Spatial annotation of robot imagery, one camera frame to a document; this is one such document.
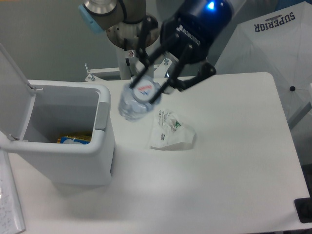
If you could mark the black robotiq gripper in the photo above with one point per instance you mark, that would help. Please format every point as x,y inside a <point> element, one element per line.
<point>198,23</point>

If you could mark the clear plastic water bottle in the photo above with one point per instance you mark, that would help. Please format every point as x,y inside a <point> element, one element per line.
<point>134,103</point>

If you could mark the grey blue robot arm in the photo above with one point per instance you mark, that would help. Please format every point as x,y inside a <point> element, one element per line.
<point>103,14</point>

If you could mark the white grey trash can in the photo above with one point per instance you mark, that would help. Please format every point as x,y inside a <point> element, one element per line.
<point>35,113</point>

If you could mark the crumpled white plastic wrapper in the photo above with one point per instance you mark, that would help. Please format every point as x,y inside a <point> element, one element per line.
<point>170,133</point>

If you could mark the yellow blue snack package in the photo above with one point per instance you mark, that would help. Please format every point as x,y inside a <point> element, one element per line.
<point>75,138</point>

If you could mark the black device at edge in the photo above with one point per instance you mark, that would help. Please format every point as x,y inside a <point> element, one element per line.
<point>304,209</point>

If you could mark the white notebook with writing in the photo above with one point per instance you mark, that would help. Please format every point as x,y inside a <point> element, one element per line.
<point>11,217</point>

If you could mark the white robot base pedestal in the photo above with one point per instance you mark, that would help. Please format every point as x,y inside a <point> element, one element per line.
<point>125,39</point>

